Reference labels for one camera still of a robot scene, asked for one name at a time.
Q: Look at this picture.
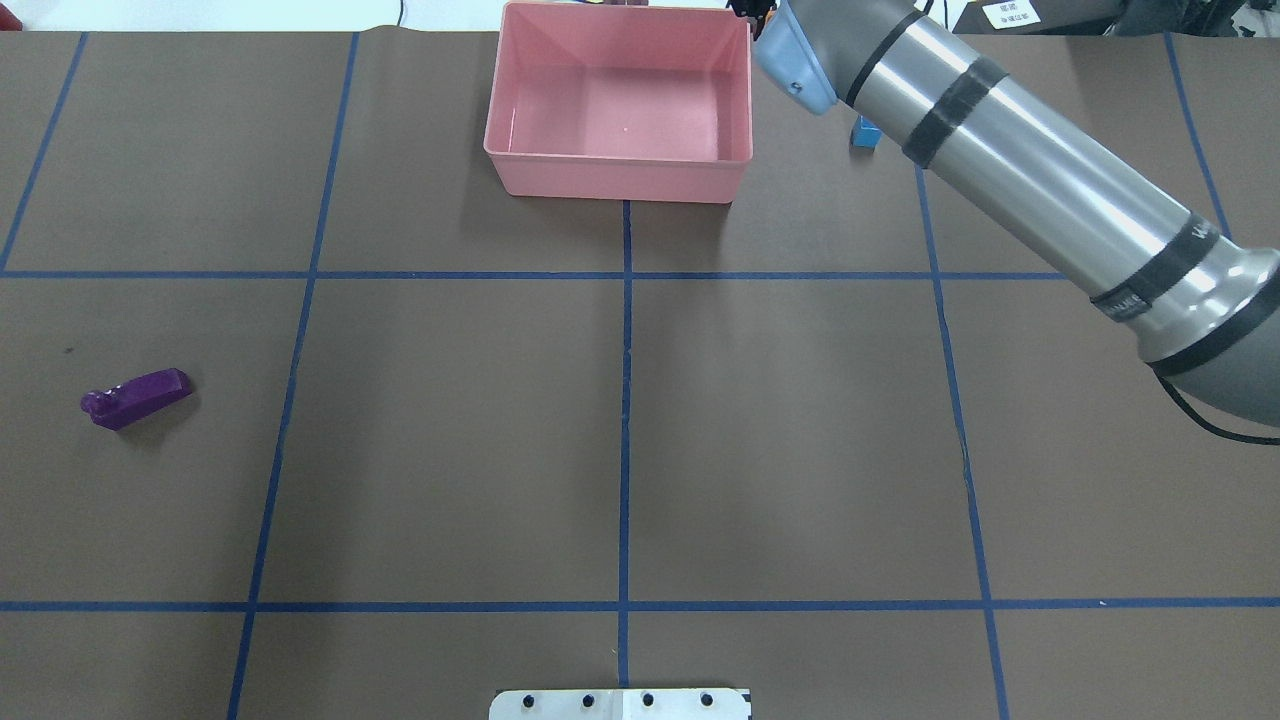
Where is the small blue toy block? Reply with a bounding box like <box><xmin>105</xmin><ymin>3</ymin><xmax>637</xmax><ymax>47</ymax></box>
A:
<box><xmin>850</xmin><ymin>115</ymin><xmax>883</xmax><ymax>151</ymax></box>

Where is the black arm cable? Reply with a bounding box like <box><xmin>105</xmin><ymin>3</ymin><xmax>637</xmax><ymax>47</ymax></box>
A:
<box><xmin>1149</xmin><ymin>363</ymin><xmax>1280</xmax><ymax>446</ymax></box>

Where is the white label card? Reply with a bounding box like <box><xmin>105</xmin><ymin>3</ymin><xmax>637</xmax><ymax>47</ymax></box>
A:
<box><xmin>980</xmin><ymin>0</ymin><xmax>1041</xmax><ymax>31</ymax></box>

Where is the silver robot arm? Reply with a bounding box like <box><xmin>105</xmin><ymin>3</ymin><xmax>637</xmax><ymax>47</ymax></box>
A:
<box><xmin>754</xmin><ymin>1</ymin><xmax>1279</xmax><ymax>427</ymax></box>

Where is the white camera stand base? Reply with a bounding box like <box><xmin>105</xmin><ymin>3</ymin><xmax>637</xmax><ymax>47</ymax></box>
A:
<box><xmin>488</xmin><ymin>687</ymin><xmax>754</xmax><ymax>719</ymax></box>

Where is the pink plastic box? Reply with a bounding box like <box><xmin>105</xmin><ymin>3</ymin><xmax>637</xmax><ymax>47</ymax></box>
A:
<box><xmin>483</xmin><ymin>1</ymin><xmax>753</xmax><ymax>204</ymax></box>

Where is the purple toy block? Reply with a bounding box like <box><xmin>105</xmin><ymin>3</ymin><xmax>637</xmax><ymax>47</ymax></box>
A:
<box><xmin>79</xmin><ymin>368</ymin><xmax>195</xmax><ymax>430</ymax></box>

